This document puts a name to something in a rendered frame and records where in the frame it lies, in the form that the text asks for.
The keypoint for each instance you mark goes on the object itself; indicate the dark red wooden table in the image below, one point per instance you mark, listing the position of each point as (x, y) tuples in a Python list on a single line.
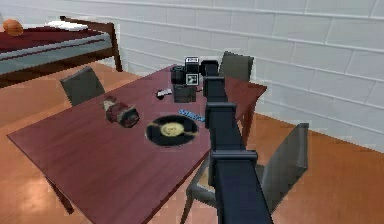
[(100, 160)]

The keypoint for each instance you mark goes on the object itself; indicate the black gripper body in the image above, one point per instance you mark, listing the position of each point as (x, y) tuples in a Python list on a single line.
[(184, 94)]

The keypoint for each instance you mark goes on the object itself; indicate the brown bed with red blanket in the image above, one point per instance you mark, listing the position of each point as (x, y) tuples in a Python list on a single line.
[(50, 46)]

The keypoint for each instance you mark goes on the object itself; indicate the white pillow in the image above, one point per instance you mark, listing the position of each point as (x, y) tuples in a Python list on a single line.
[(66, 25)]

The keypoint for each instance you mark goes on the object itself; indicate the orange basketball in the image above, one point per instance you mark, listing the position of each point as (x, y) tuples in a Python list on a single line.
[(12, 27)]

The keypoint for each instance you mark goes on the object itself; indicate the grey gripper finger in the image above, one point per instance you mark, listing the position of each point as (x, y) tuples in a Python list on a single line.
[(164, 93)]

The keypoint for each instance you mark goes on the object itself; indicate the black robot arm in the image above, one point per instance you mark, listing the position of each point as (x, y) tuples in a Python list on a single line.
[(230, 173)]

